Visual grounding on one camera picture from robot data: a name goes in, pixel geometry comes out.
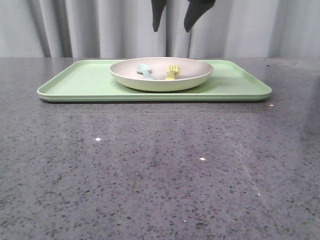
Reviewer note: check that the yellow plastic fork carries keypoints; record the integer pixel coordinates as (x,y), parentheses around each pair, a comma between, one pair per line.
(172,71)

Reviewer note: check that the light green plastic tray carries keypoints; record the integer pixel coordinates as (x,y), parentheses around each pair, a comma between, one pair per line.
(91,81)

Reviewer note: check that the cream round plate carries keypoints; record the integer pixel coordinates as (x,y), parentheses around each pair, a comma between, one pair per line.
(192,73)

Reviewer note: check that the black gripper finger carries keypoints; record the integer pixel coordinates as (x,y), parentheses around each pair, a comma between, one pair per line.
(157,7)
(195,10)

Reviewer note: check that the grey pleated curtain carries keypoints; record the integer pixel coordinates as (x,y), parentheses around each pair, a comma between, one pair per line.
(116,29)

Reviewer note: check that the light blue plastic spoon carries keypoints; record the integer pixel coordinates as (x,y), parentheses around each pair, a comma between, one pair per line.
(144,70)

